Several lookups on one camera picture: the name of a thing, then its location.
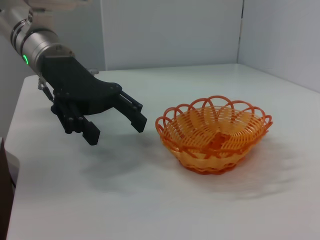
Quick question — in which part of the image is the thin left gripper cable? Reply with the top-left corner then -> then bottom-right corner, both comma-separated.
36,72 -> 55,102

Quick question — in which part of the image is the dark brown robot torso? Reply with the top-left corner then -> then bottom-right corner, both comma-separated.
0,136 -> 21,240

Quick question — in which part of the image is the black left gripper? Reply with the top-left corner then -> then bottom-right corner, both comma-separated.
39,56 -> 148,147

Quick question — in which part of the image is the orange woven plastic basket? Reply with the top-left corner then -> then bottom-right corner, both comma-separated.
154,94 -> 274,177

